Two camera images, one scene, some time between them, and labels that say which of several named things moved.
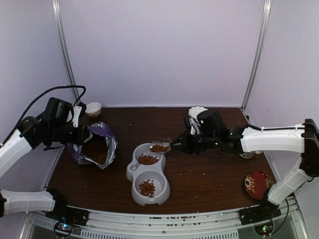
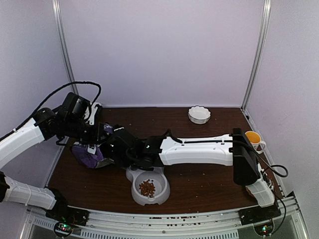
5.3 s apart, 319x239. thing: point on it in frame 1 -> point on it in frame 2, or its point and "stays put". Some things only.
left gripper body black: x=77 y=138 -> x=90 y=137
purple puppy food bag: x=99 y=148 stays put
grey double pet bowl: x=150 y=185 stays put
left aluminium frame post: x=57 y=6 stays put
